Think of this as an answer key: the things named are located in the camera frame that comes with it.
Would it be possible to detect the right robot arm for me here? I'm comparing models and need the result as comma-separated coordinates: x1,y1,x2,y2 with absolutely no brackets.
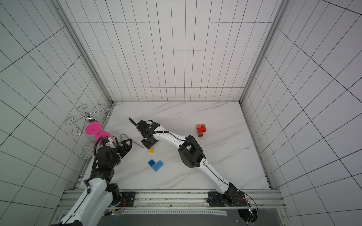
129,118,245,206

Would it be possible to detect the dark blue lego brick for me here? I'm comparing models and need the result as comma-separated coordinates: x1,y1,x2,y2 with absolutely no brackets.
148,160,155,167

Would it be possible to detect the aluminium mounting rail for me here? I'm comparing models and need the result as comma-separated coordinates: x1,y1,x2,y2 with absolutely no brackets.
58,188,286,211

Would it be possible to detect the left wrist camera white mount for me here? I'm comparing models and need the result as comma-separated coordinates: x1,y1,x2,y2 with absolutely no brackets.
102,136,118,148

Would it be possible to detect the silver wire cup rack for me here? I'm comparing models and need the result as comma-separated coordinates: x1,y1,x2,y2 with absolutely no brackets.
64,104,113,137

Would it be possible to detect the light blue lego brick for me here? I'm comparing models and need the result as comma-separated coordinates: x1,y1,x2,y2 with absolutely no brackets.
152,161,164,172

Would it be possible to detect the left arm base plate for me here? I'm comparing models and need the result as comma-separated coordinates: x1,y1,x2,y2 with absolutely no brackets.
109,192,136,208

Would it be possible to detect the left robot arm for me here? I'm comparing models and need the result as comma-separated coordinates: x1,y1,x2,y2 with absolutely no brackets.
56,136,133,226

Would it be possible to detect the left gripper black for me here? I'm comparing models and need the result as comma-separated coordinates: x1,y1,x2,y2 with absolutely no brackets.
109,139,133,167

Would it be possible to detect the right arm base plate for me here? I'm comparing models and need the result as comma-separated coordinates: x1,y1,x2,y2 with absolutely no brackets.
206,191,247,207

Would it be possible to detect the patterned white mug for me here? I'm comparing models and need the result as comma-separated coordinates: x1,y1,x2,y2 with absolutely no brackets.
80,142,94,160

